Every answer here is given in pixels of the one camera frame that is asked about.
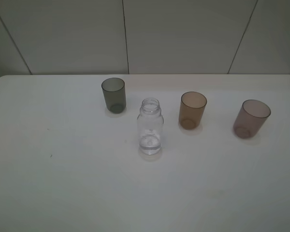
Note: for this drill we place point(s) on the amber translucent plastic cup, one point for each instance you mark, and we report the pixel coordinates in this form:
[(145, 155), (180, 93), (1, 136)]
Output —
[(191, 109)]

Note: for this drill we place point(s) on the clear plastic water bottle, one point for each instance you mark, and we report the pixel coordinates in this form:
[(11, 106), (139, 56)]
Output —
[(149, 125)]

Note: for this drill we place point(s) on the pink translucent plastic cup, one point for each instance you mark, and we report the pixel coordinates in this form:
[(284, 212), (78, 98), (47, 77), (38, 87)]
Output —
[(251, 117)]

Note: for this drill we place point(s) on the grey translucent plastic cup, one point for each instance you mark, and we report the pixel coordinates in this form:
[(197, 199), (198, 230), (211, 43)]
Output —
[(114, 94)]

